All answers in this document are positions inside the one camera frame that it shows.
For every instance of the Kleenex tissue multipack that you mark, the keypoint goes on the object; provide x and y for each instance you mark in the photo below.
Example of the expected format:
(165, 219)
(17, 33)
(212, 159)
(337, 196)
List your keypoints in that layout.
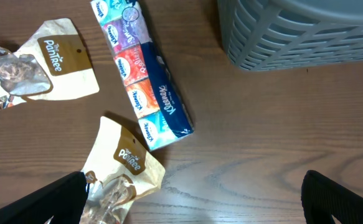
(161, 114)

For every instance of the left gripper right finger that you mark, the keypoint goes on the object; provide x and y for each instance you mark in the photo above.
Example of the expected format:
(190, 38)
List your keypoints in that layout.
(324, 201)

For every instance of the beige Pantree pouch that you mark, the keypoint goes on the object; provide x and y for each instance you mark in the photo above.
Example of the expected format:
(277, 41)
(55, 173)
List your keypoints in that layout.
(118, 170)
(53, 65)

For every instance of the grey plastic basket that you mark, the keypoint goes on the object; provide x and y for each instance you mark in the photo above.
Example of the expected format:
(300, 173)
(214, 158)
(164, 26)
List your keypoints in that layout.
(263, 35)

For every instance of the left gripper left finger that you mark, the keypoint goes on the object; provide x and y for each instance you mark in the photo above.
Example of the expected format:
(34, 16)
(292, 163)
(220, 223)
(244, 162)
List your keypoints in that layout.
(61, 201)

